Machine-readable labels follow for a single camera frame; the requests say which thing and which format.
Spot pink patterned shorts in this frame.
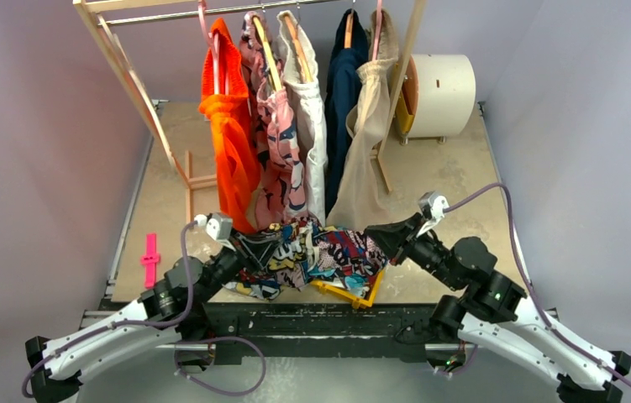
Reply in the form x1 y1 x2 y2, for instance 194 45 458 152
239 11 308 229

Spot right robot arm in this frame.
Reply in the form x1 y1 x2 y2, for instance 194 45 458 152
364 213 631 402

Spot pink hanger under beige shorts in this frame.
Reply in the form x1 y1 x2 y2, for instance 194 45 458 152
371 0 383 61

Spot beige shorts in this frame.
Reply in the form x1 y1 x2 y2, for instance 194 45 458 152
327 8 399 231

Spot yellow plastic bin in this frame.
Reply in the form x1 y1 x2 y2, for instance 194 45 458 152
309 270 385 310

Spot white shorts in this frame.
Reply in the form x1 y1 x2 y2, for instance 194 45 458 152
276 10 329 224

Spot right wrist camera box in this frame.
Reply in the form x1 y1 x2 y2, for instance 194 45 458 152
418 191 450 225

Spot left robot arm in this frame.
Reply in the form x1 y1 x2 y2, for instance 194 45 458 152
21 230 283 402

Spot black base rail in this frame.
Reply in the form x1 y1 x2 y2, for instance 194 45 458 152
205 303 457 365

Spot white cylindrical drum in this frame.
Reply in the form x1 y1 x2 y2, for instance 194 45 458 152
394 54 476 144

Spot orange wooden hanger navy shorts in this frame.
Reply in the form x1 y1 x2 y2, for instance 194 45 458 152
343 8 355 49

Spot loose purple cable loop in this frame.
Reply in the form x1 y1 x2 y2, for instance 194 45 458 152
172 334 268 397

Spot metal hanging rail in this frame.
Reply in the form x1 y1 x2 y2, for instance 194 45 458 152
99 0 337 27

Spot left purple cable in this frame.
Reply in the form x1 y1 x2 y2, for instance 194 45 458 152
21 221 208 400

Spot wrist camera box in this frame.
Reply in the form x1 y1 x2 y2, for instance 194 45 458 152
193 212 234 250
418 191 450 225

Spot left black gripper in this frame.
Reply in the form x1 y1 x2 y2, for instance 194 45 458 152
197 228 284 303

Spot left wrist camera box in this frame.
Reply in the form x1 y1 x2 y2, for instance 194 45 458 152
193 212 234 250

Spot colourful comic print shorts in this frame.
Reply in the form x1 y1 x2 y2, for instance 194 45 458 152
224 217 389 301

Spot pink hanger under orange shorts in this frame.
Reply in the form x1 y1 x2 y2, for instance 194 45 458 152
197 0 222 94

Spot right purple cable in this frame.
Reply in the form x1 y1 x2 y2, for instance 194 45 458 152
443 182 631 403

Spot navy blue shorts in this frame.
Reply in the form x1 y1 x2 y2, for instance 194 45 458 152
324 10 369 212

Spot pink plastic clip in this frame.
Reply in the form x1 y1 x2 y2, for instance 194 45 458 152
139 233 161 289

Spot wooden clothes rack frame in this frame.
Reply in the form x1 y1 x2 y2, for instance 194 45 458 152
72 1 428 222

